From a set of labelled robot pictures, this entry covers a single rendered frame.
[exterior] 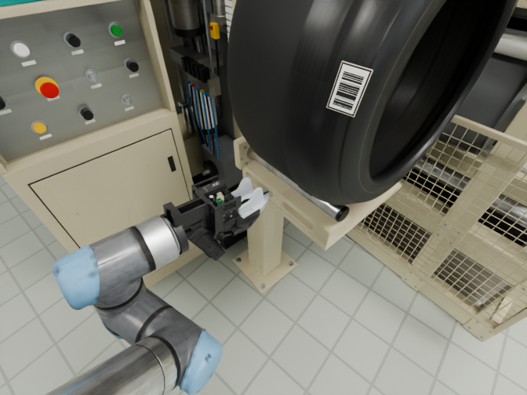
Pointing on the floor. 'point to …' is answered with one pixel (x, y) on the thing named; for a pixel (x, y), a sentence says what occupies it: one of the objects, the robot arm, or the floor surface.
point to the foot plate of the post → (263, 283)
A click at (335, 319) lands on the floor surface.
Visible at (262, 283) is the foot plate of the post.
